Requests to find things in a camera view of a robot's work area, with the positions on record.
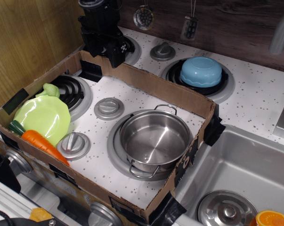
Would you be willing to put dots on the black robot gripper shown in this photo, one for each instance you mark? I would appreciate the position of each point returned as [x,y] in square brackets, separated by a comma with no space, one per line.
[101,20]

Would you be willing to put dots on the orange toy carrot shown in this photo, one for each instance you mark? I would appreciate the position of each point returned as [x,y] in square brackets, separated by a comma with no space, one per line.
[36,139]

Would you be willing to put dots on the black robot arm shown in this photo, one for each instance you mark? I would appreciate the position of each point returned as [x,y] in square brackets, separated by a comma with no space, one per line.
[94,2]

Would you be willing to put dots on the light green plastic plate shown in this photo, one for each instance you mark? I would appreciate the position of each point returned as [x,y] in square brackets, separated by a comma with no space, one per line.
[47,115]

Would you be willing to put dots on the hanging metal skimmer spoon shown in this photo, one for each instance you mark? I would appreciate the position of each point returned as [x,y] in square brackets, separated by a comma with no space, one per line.
[144,17]

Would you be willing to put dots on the black coil burner front left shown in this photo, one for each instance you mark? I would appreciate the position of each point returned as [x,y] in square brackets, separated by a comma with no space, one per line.
[75,92]

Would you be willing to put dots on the grey stove knob back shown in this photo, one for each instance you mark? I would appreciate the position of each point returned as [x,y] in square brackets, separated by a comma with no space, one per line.
[163,52]

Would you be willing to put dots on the grey stove knob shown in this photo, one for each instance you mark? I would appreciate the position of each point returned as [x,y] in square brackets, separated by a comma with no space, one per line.
[163,52]
[74,146]
[109,108]

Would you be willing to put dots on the grey stove knob middle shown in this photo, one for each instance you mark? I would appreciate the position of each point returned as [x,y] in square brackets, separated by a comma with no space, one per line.
[109,108]

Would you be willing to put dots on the green toy broccoli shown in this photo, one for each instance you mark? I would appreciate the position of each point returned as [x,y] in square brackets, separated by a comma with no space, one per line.
[49,90]

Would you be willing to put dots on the hanging metal slotted spatula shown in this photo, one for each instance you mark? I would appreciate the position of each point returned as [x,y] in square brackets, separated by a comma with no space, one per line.
[190,25]

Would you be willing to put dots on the blue plastic bowl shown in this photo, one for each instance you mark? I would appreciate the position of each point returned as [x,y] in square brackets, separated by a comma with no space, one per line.
[201,72]

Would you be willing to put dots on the grey stove knob front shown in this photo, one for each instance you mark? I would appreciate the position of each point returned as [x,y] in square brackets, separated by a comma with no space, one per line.
[74,146]

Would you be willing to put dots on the stainless steel pot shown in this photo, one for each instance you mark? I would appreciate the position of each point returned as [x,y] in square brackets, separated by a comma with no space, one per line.
[154,140]

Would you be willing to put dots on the black coil burner back right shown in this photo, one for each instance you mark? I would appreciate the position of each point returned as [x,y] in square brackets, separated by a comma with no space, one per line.
[219,93]

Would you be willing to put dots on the grey oven knob left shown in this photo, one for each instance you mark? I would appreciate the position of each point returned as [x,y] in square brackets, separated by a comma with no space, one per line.
[18,164]

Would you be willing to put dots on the grey oven knob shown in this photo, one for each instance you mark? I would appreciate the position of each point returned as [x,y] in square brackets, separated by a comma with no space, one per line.
[100,215]
[18,164]

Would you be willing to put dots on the grey oven knob right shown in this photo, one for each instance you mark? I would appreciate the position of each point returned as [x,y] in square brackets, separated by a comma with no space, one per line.
[100,215]

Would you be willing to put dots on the grey toy faucet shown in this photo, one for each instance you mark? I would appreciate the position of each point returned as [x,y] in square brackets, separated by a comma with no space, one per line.
[277,43]

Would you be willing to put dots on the brown cardboard fence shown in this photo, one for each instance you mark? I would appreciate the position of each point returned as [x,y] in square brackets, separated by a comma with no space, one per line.
[94,177]

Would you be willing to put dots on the grey sink basin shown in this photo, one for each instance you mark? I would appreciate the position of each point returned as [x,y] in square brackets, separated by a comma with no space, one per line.
[240,162]

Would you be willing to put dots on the steel pot lid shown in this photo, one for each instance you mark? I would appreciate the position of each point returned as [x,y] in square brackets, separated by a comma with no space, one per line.
[225,208]

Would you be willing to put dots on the orange slice toy can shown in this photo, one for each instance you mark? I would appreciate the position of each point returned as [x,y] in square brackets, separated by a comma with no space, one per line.
[268,218]

